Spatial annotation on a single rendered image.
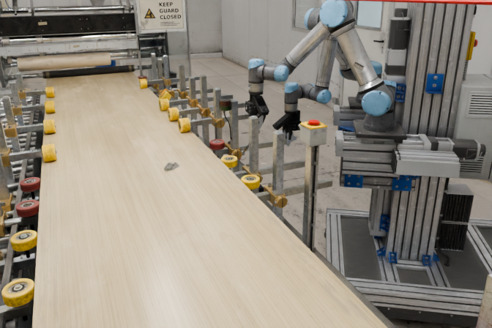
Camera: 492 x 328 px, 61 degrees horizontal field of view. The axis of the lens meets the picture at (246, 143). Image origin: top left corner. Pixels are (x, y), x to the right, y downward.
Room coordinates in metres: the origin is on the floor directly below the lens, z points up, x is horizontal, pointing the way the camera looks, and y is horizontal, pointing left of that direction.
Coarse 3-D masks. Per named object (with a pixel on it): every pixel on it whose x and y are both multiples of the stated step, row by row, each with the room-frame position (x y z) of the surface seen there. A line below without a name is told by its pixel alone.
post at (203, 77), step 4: (200, 76) 2.56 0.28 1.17; (204, 76) 2.55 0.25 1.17; (200, 80) 2.57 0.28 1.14; (204, 80) 2.55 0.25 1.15; (200, 84) 2.57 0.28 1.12; (204, 84) 2.55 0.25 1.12; (200, 88) 2.57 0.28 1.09; (204, 88) 2.55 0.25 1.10; (204, 92) 2.55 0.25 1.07; (204, 96) 2.55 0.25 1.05; (204, 100) 2.55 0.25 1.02; (204, 104) 2.55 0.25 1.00; (204, 116) 2.55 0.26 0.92; (208, 116) 2.56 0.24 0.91; (204, 124) 2.55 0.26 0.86; (208, 124) 2.56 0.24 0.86; (204, 128) 2.55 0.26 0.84; (208, 128) 2.56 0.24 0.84; (204, 132) 2.55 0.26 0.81; (208, 132) 2.56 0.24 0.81; (204, 136) 2.55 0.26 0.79; (208, 136) 2.56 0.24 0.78; (204, 140) 2.55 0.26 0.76; (208, 140) 2.56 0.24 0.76; (208, 144) 2.56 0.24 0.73
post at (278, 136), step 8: (280, 136) 1.63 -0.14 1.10; (280, 144) 1.63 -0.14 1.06; (280, 152) 1.63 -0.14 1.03; (280, 160) 1.63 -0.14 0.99; (280, 168) 1.63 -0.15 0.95; (272, 176) 1.66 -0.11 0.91; (280, 176) 1.63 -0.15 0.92; (272, 184) 1.66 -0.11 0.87; (280, 184) 1.64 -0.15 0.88; (272, 192) 1.66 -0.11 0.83; (280, 192) 1.64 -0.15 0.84; (272, 208) 1.65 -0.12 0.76; (280, 208) 1.64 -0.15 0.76; (280, 216) 1.64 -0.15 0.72
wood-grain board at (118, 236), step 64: (64, 128) 2.39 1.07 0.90; (128, 128) 2.37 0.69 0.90; (64, 192) 1.54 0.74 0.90; (128, 192) 1.54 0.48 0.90; (192, 192) 1.53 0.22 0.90; (64, 256) 1.10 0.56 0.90; (128, 256) 1.10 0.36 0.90; (192, 256) 1.09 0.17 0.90; (256, 256) 1.09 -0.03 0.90; (64, 320) 0.83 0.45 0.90; (128, 320) 0.83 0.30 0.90; (192, 320) 0.83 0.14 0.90; (256, 320) 0.83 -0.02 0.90; (320, 320) 0.82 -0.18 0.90
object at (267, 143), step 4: (272, 140) 2.25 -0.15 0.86; (284, 140) 2.26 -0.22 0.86; (244, 144) 2.18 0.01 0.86; (260, 144) 2.20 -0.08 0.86; (264, 144) 2.21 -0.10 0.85; (268, 144) 2.22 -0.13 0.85; (272, 144) 2.23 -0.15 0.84; (284, 144) 2.26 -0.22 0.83; (224, 148) 2.13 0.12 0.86; (240, 148) 2.15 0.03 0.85; (244, 148) 2.16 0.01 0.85; (248, 148) 2.17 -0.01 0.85; (260, 148) 2.20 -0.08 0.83; (216, 152) 2.09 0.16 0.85; (220, 152) 2.10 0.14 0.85; (224, 152) 2.11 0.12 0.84
